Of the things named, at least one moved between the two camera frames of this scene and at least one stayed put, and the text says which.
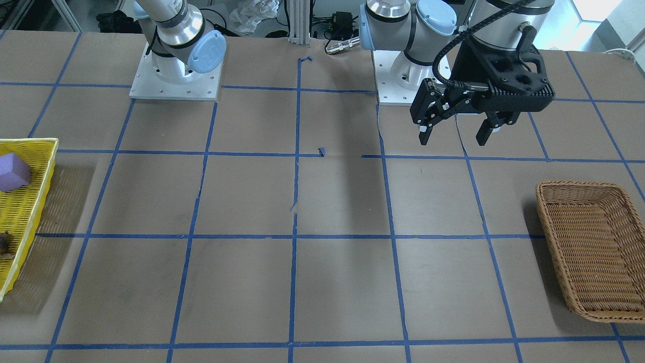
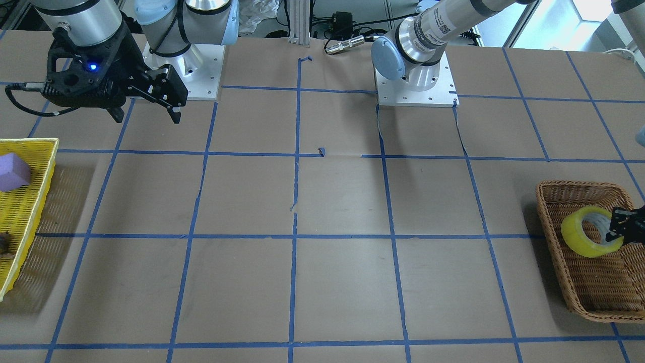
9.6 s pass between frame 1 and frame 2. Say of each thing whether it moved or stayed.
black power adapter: stayed
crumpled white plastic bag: stayed
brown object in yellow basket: stayed
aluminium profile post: stayed
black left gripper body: moved
